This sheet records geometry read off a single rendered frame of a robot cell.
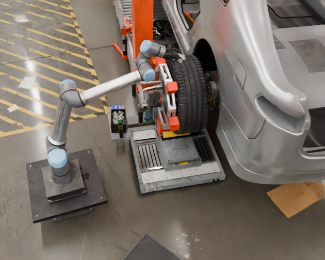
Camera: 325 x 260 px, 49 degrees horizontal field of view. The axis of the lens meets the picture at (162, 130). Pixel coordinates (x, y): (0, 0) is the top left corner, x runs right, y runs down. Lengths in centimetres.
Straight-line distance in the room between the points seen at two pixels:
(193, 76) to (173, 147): 91
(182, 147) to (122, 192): 72
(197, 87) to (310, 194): 163
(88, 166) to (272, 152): 167
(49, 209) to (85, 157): 59
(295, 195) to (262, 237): 58
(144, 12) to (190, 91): 77
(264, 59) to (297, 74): 114
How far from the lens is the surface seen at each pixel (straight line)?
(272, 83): 207
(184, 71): 279
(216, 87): 309
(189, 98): 274
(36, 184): 324
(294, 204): 361
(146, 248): 278
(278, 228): 343
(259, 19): 237
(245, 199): 350
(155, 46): 258
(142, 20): 309
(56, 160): 289
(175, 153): 341
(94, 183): 314
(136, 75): 251
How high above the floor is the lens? 287
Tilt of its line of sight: 47 degrees down
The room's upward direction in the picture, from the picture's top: 3 degrees clockwise
